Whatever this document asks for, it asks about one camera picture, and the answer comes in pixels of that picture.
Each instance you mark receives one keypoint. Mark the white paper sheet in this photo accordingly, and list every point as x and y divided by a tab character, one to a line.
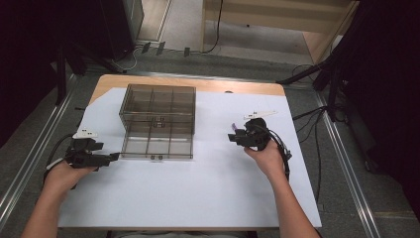
185	191

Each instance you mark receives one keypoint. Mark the transparent grey drawer box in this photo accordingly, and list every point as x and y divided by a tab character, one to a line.
158	122

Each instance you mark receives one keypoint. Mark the person's right hand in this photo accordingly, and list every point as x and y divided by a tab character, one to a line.
269	160

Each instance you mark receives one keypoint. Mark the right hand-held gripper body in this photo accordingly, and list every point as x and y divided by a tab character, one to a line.
256	134

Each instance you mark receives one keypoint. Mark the light wooden furniture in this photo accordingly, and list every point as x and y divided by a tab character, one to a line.
264	18

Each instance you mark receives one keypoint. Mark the black metal stand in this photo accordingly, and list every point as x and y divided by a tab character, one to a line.
330	76
64	66

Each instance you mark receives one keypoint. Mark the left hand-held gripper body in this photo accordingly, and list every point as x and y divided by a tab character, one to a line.
81	155

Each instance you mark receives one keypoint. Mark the dark cabinet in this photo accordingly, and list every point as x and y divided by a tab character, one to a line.
122	23

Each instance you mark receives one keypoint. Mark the person's left hand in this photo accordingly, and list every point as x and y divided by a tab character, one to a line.
64	177

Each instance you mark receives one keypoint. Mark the metal floor rail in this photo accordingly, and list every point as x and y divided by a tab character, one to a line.
33	158
350	172
204	76

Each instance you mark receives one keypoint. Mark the small dark floor block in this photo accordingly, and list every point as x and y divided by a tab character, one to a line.
146	47
160	48
187	52

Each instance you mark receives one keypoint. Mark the wooden table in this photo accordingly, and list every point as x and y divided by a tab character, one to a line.
204	84

